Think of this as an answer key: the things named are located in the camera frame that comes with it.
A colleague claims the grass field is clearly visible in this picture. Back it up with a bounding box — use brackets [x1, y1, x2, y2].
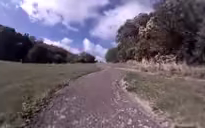
[118, 68, 205, 128]
[0, 59, 104, 128]

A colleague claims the row of trees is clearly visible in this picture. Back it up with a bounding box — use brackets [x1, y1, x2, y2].
[104, 0, 205, 68]
[0, 19, 98, 65]

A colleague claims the grey gravel path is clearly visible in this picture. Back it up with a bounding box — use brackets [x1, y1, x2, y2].
[29, 65, 173, 128]

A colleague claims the pale dry tall grass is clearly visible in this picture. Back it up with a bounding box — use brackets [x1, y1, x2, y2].
[118, 57, 205, 81]

